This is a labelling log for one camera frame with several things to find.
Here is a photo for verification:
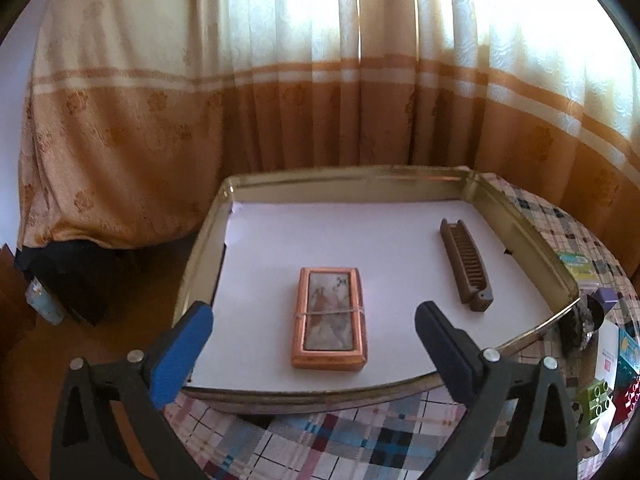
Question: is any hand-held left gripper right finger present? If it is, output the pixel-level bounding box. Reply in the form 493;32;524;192
414;301;580;480

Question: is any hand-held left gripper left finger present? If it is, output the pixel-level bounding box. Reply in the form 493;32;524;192
49;301;215;480

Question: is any gold metal tin tray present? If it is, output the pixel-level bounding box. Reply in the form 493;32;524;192
172;166;582;416

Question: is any green printed building block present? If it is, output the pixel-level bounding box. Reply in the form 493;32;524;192
572;379;614;442

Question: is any white box red label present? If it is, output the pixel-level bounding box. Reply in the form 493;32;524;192
592;320;624;387

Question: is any purple block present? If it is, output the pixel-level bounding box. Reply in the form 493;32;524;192
595;287;624;312

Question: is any blue printed building block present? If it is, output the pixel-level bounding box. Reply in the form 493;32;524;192
617;327;640;377

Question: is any red building block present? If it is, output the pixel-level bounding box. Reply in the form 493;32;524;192
610;377;640;427

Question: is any brown wooden comb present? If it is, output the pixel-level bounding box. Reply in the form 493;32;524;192
439;218;495;314

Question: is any white paper liner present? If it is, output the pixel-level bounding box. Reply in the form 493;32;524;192
187;199;557;394

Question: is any copper framed picture box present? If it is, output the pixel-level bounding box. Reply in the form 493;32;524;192
291;266;371;373

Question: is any plaid tablecloth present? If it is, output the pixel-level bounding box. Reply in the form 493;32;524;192
164;170;640;480

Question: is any pale blue bottle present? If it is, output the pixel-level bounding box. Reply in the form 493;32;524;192
27;280;67;327

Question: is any clear plastic box green label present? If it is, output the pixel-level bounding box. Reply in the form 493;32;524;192
556;251;594;279

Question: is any cream and orange curtain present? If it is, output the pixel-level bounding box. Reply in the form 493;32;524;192
17;0;640;281

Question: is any dark floral hair tie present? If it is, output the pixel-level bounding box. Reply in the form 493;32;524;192
557;294;607;357

